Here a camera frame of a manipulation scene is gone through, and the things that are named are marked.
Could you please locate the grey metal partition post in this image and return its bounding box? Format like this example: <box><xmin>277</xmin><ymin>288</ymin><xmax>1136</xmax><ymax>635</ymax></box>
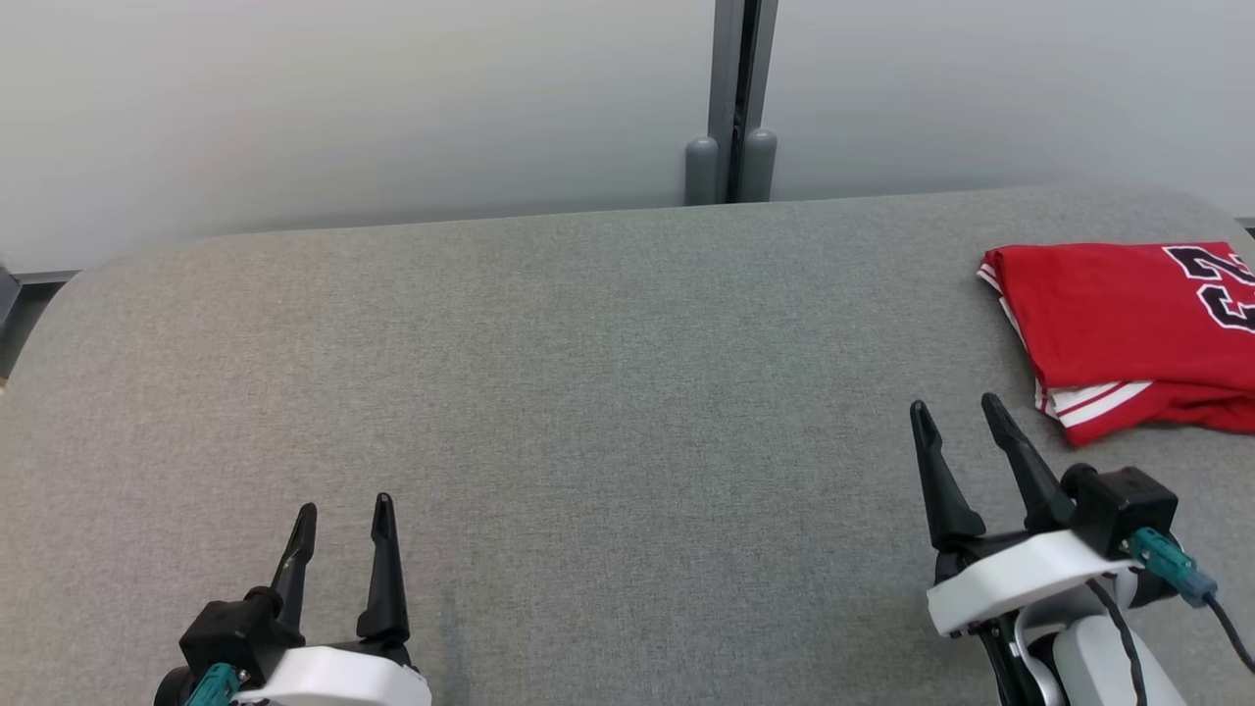
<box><xmin>708</xmin><ymin>0</ymin><xmax>780</xmax><ymax>204</ymax></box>

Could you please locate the red t-shirt with white sleeves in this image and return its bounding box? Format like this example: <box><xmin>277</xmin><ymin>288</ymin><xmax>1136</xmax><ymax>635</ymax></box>
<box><xmin>978</xmin><ymin>241</ymin><xmax>1255</xmax><ymax>447</ymax></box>

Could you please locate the camera cable teal plug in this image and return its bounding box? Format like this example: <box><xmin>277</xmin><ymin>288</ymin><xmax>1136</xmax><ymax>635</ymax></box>
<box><xmin>184</xmin><ymin>664</ymin><xmax>241</xmax><ymax>706</ymax></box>
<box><xmin>1128</xmin><ymin>529</ymin><xmax>1255</xmax><ymax>673</ymax></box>

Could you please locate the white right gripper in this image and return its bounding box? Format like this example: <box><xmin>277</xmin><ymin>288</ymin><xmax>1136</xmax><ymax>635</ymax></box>
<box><xmin>909</xmin><ymin>393</ymin><xmax>1140</xmax><ymax>638</ymax></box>

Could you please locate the left camera cable teal plug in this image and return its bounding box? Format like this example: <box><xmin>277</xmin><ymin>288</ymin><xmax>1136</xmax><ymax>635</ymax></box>
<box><xmin>184</xmin><ymin>664</ymin><xmax>241</xmax><ymax>706</ymax></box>

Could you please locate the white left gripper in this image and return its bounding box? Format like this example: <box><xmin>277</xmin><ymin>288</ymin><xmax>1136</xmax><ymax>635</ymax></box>
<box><xmin>235</xmin><ymin>493</ymin><xmax>432</xmax><ymax>706</ymax></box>

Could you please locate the right camera cable teal plug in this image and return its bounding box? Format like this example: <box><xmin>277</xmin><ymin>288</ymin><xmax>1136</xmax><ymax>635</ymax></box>
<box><xmin>1128</xmin><ymin>529</ymin><xmax>1255</xmax><ymax>673</ymax></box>

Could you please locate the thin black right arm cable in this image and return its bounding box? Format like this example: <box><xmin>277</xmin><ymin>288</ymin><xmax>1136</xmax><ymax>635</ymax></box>
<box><xmin>1083</xmin><ymin>579</ymin><xmax>1148</xmax><ymax>706</ymax></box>

